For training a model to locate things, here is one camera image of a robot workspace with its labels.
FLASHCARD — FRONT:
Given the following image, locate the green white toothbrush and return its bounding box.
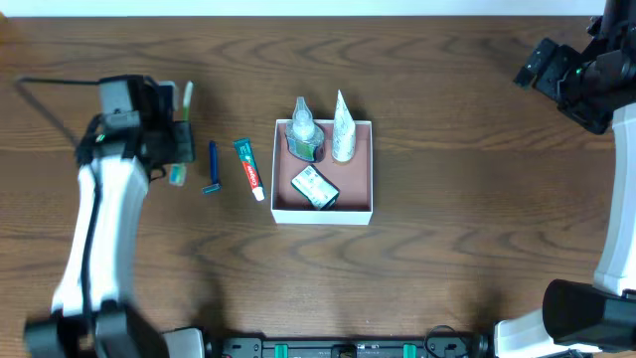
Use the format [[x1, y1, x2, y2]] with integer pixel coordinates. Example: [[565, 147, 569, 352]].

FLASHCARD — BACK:
[[169, 82, 194, 187]]

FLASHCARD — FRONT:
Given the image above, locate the blue disposable razor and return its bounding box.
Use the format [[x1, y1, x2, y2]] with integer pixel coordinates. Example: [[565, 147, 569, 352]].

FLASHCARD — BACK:
[[202, 141, 222, 195]]

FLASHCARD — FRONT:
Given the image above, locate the green red toothpaste tube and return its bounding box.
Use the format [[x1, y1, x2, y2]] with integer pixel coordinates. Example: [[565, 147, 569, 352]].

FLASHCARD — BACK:
[[234, 138, 265, 201]]

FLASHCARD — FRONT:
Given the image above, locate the clear pump soap bottle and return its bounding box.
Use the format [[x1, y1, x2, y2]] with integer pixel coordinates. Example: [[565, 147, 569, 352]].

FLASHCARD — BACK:
[[285, 96, 325, 163]]

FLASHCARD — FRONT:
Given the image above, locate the green white soap box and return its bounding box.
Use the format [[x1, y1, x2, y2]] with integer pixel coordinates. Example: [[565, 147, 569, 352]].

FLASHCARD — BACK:
[[291, 165, 340, 211]]

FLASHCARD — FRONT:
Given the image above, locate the white patterned cream tube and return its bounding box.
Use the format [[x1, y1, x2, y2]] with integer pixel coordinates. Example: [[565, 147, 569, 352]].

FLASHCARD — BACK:
[[332, 90, 356, 163]]

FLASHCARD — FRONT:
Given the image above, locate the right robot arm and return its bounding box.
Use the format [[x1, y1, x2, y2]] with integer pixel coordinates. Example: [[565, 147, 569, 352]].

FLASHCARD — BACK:
[[491, 34, 635, 357]]

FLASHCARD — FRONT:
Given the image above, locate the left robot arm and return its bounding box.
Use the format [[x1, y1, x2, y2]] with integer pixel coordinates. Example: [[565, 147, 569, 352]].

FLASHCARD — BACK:
[[24, 111, 208, 358]]

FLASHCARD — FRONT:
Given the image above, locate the white open cardboard box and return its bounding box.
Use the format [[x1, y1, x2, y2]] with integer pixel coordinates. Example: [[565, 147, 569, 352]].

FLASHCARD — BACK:
[[270, 119, 374, 225]]

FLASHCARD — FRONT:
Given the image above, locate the left black cable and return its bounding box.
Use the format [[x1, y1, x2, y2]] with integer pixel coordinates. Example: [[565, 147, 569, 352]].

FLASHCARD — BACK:
[[13, 76, 103, 319]]

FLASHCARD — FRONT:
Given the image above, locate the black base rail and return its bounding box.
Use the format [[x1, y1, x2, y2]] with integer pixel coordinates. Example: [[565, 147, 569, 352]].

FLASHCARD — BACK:
[[161, 325, 498, 358]]

